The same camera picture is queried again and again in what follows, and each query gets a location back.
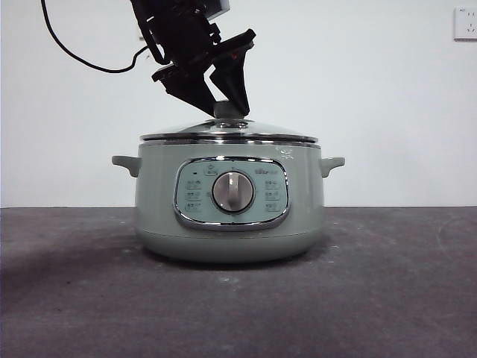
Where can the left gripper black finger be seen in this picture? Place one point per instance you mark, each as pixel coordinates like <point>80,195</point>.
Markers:
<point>192,93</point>
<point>234,82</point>

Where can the glass lid with green knob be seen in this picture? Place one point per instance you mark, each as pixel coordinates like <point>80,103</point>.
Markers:
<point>261,130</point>

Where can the sage green electric cooking pot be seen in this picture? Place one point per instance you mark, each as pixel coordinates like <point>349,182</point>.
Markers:
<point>156,209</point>

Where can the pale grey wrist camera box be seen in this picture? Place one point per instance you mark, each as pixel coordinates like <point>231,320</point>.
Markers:
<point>219,7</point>

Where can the white wall power socket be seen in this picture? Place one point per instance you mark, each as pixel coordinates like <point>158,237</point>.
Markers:
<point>466,24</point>

